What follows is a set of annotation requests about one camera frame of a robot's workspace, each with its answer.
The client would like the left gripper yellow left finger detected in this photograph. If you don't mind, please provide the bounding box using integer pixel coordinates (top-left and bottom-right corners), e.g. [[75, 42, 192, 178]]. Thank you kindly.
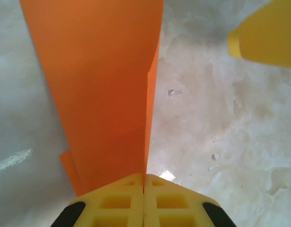
[[50, 173, 145, 227]]

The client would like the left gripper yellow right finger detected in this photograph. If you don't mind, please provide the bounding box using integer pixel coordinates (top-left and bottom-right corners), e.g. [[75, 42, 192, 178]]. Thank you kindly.
[[144, 174, 238, 227]]

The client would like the orange paper sheet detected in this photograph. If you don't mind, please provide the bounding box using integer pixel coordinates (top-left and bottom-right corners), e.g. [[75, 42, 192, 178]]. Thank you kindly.
[[19, 0, 165, 198]]

